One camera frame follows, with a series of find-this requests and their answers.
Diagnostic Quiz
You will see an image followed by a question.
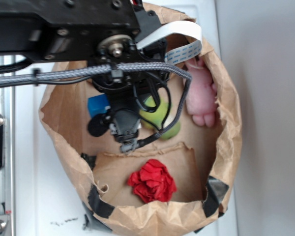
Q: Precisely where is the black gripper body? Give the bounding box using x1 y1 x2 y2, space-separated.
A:
88 9 169 153

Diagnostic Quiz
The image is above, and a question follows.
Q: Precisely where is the blue wooden block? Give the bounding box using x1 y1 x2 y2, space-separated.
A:
88 94 111 118

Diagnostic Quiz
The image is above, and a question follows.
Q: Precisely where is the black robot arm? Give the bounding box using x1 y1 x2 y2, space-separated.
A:
0 0 169 152

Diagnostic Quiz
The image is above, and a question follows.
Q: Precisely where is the green plush toy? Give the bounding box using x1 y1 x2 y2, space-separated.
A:
140 96 181 140

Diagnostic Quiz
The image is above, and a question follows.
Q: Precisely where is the red crumpled paper ball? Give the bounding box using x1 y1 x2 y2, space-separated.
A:
127 159 177 203

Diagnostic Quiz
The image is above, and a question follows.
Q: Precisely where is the brown paper bag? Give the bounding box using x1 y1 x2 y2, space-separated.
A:
39 36 242 236

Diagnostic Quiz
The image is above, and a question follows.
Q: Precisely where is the pink plush toy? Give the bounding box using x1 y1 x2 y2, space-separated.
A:
185 57 217 127

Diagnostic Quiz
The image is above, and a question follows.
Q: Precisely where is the white flat ribbon cable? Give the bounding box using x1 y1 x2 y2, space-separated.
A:
136 20 203 66

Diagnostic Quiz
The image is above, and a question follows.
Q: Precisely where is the grey braided cable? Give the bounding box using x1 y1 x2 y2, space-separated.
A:
0 62 193 148

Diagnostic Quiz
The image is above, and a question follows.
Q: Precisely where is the aluminium extrusion rail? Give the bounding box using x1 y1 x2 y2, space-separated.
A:
0 55 17 236

